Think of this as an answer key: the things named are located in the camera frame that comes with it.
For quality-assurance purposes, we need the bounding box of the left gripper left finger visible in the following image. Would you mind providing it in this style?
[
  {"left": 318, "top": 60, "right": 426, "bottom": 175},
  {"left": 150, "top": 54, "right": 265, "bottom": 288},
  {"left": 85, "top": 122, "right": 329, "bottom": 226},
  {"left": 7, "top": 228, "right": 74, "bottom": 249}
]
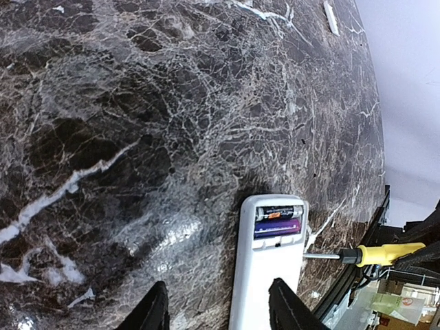
[{"left": 116, "top": 281, "right": 170, "bottom": 330}]

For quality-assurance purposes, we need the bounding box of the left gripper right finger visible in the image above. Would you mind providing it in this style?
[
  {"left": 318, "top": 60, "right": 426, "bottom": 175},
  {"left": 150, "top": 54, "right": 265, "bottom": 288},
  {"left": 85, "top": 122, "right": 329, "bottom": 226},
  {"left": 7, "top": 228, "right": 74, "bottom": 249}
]
[{"left": 269, "top": 278, "right": 329, "bottom": 330}]

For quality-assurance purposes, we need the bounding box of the yellow handled screwdriver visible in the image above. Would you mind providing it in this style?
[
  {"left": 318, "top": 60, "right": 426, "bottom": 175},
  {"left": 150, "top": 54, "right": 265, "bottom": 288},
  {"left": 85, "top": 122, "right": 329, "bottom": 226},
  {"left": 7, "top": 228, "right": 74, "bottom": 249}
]
[{"left": 303, "top": 243, "right": 426, "bottom": 267}]

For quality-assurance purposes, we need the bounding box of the white battery cover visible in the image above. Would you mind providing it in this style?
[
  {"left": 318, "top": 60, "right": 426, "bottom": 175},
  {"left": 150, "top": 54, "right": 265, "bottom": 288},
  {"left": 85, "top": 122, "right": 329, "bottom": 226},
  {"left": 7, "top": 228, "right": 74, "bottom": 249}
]
[{"left": 323, "top": 1, "right": 340, "bottom": 36}]

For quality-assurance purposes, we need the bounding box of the black front rail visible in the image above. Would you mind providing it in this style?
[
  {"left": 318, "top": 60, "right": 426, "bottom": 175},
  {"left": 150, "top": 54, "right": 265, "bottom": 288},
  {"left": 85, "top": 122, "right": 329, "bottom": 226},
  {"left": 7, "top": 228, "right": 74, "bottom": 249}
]
[{"left": 312, "top": 185, "right": 391, "bottom": 322}]

